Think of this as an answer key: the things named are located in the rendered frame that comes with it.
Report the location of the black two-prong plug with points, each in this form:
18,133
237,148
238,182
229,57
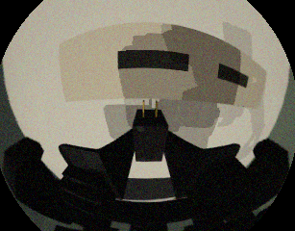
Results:
150,133

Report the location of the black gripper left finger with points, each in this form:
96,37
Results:
113,161

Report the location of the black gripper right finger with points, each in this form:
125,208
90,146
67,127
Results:
186,161

